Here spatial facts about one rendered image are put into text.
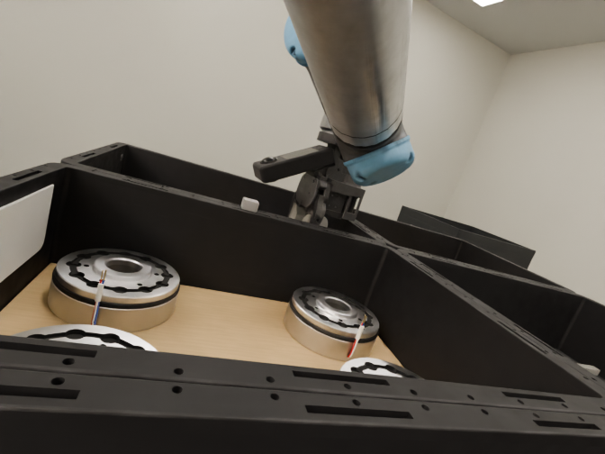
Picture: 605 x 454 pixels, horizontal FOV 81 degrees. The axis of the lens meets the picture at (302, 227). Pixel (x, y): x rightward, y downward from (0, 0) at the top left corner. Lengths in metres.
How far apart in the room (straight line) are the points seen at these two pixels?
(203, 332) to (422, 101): 4.04
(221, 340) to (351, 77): 0.24
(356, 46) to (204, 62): 3.16
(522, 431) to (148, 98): 3.28
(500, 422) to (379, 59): 0.20
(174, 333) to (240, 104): 3.13
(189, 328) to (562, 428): 0.28
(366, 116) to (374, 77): 0.05
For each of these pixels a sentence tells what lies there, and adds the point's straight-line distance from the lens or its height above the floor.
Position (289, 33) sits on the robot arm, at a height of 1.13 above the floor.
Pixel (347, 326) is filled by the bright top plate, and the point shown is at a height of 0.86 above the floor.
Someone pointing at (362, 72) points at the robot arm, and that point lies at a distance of 0.25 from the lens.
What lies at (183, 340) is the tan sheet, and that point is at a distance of 0.33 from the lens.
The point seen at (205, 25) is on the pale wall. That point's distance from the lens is 3.42.
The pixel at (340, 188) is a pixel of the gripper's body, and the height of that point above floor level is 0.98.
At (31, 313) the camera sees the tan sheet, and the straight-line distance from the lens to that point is 0.35.
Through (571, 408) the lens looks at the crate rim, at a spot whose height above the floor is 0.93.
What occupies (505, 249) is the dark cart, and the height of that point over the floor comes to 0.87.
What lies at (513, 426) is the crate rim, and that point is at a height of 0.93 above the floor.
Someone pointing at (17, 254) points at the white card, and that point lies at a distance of 0.35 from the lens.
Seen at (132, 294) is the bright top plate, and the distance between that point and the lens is 0.32.
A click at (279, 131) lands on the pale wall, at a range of 3.50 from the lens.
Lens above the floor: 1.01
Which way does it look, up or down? 11 degrees down
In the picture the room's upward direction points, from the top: 18 degrees clockwise
